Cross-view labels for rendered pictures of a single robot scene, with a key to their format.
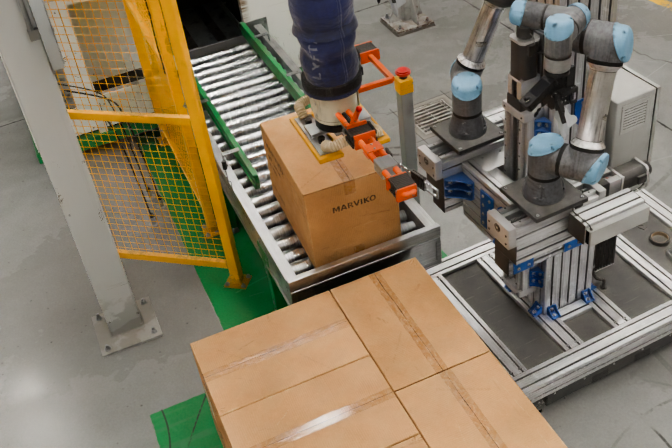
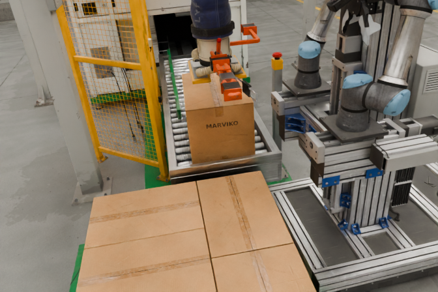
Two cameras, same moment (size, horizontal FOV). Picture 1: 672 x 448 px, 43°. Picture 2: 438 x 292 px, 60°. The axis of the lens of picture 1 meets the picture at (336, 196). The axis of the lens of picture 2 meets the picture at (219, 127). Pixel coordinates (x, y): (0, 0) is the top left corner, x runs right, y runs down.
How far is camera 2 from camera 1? 141 cm
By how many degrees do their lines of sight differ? 12
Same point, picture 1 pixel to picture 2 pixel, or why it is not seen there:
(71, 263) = not seen: hidden behind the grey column
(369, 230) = (232, 146)
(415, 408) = (221, 274)
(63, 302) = (68, 172)
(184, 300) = (131, 182)
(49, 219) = not seen: hidden behind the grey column
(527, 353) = (330, 255)
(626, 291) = (414, 225)
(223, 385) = (98, 228)
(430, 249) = (274, 169)
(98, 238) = (75, 130)
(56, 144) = (51, 62)
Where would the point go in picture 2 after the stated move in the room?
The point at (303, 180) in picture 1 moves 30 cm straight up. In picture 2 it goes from (189, 103) to (184, 54)
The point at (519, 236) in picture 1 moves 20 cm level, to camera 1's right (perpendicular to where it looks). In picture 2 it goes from (327, 154) to (375, 154)
